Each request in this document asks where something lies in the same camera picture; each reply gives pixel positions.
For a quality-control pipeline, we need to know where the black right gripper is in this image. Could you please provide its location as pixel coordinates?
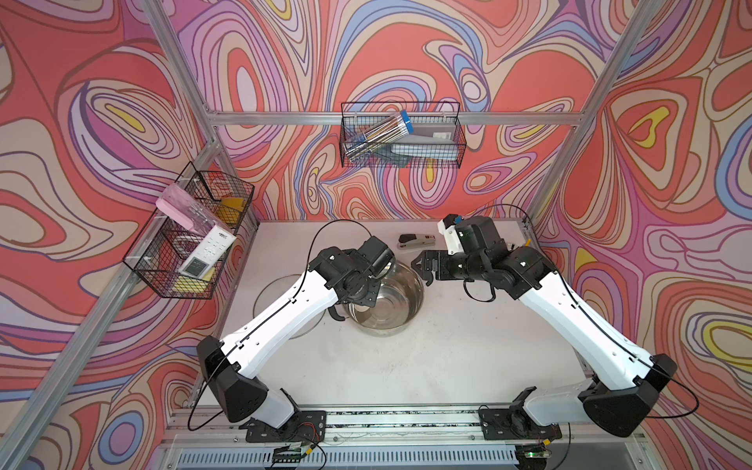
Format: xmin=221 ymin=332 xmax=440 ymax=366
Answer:
xmin=412 ymin=249 xmax=488 ymax=281

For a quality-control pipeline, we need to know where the stainless steel pot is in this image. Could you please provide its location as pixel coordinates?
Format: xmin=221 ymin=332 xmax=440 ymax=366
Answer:
xmin=333 ymin=262 xmax=424 ymax=337

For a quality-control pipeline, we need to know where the glass pot lid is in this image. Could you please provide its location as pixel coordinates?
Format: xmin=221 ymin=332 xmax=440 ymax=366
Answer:
xmin=251 ymin=273 xmax=327 ymax=341

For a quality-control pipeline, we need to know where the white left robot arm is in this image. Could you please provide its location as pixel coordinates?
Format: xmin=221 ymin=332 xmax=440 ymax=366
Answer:
xmin=197 ymin=236 xmax=395 ymax=429

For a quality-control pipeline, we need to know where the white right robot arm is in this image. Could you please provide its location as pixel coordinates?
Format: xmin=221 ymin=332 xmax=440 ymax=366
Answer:
xmin=411 ymin=215 xmax=678 ymax=438

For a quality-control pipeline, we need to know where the grey black stapler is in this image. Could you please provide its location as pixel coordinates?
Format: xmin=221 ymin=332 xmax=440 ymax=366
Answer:
xmin=397 ymin=233 xmax=436 ymax=250

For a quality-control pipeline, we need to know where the white box in basket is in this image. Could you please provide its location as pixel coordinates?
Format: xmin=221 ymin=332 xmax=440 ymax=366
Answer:
xmin=391 ymin=123 xmax=458 ymax=161

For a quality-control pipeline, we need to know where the pack of pencils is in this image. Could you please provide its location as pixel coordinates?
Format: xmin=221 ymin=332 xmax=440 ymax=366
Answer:
xmin=343 ymin=111 xmax=413 ymax=162

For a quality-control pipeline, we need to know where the yellow object in basket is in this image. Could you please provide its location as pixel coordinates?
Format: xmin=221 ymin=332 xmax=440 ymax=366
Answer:
xmin=217 ymin=197 xmax=246 ymax=226

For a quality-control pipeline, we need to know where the white calculator device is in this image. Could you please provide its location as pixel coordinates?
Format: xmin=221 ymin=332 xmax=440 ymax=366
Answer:
xmin=178 ymin=225 xmax=236 ymax=278

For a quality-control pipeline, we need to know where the pink case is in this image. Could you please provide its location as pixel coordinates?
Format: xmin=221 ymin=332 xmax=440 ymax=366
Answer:
xmin=156 ymin=184 xmax=217 ymax=236

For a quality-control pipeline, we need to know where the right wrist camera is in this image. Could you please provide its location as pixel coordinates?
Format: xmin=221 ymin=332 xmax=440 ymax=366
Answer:
xmin=438 ymin=213 xmax=464 ymax=255

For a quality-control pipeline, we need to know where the black wire basket back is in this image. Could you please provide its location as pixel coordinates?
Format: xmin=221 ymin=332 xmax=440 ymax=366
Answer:
xmin=339 ymin=99 xmax=467 ymax=168

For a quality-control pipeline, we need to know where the black wire basket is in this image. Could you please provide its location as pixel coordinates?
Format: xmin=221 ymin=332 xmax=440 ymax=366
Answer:
xmin=339 ymin=99 xmax=467 ymax=168
xmin=123 ymin=164 xmax=255 ymax=300

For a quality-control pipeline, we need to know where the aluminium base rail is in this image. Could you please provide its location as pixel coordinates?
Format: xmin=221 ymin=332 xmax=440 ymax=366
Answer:
xmin=147 ymin=403 xmax=662 ymax=469

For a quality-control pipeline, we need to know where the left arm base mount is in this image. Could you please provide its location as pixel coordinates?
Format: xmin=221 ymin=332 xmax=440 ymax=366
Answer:
xmin=239 ymin=410 xmax=327 ymax=444

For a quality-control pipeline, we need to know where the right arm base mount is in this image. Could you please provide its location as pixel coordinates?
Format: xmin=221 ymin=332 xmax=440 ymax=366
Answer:
xmin=477 ymin=387 xmax=562 ymax=442

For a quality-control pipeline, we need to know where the black wire basket left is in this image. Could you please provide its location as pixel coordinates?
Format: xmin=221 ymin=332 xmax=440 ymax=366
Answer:
xmin=123 ymin=164 xmax=255 ymax=300

